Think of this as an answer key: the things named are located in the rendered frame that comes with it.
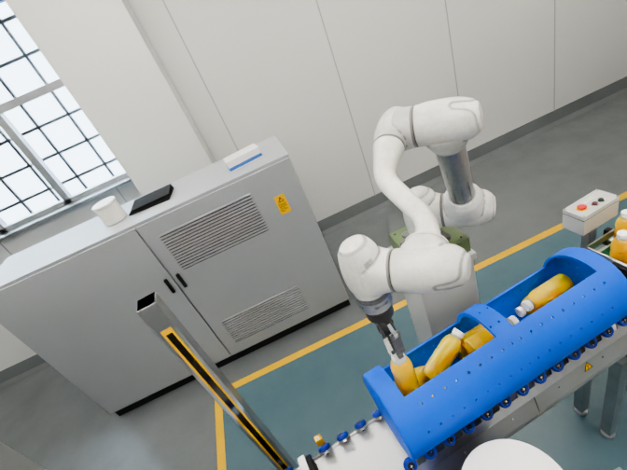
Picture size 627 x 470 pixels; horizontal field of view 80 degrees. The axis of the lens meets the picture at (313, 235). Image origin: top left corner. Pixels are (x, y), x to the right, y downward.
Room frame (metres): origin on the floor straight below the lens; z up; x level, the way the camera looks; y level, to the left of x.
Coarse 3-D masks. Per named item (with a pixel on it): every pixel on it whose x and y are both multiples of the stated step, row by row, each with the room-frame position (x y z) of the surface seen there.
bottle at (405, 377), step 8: (392, 360) 0.70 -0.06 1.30; (408, 360) 0.69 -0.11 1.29; (392, 368) 0.69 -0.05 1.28; (400, 368) 0.67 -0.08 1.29; (408, 368) 0.67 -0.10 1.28; (400, 376) 0.67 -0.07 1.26; (408, 376) 0.67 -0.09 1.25; (400, 384) 0.68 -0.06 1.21; (408, 384) 0.67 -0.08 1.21; (416, 384) 0.67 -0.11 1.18; (408, 392) 0.67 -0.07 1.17
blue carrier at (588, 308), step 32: (576, 256) 0.83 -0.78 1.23; (512, 288) 0.92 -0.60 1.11; (576, 288) 0.73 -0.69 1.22; (608, 288) 0.71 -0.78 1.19; (480, 320) 0.76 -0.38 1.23; (544, 320) 0.69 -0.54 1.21; (576, 320) 0.67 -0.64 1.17; (608, 320) 0.66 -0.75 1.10; (416, 352) 0.84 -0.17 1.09; (480, 352) 0.66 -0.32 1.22; (512, 352) 0.64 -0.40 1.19; (544, 352) 0.63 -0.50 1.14; (384, 384) 0.68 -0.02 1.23; (448, 384) 0.62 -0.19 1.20; (480, 384) 0.60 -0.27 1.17; (512, 384) 0.60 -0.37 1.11; (384, 416) 0.69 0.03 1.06; (416, 416) 0.58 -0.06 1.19; (448, 416) 0.57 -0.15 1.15; (416, 448) 0.54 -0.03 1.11
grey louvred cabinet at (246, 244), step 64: (192, 192) 2.36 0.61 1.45; (256, 192) 2.27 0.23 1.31; (64, 256) 2.23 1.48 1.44; (128, 256) 2.22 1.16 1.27; (192, 256) 2.24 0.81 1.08; (256, 256) 2.26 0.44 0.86; (320, 256) 2.28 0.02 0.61; (0, 320) 2.18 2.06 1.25; (64, 320) 2.19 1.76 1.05; (128, 320) 2.21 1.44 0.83; (192, 320) 2.23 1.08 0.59; (256, 320) 2.24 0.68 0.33; (128, 384) 2.19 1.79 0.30
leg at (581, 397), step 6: (588, 384) 0.89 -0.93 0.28; (582, 390) 0.89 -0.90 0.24; (588, 390) 0.89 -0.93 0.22; (576, 396) 0.92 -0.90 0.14; (582, 396) 0.88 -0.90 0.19; (588, 396) 0.89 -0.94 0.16; (576, 402) 0.91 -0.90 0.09; (582, 402) 0.88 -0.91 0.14; (588, 402) 0.89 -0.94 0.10; (576, 408) 0.92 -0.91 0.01; (582, 408) 0.88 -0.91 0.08; (582, 414) 0.88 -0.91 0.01
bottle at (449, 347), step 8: (448, 336) 0.80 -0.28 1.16; (456, 336) 0.79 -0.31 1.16; (440, 344) 0.79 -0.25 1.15; (448, 344) 0.78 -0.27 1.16; (456, 344) 0.77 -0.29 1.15; (440, 352) 0.77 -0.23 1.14; (448, 352) 0.76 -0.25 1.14; (456, 352) 0.76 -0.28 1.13; (432, 360) 0.77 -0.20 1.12; (440, 360) 0.75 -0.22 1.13; (448, 360) 0.75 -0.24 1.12; (424, 368) 0.77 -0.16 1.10; (432, 368) 0.75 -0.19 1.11; (440, 368) 0.74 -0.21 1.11; (432, 376) 0.73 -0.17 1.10
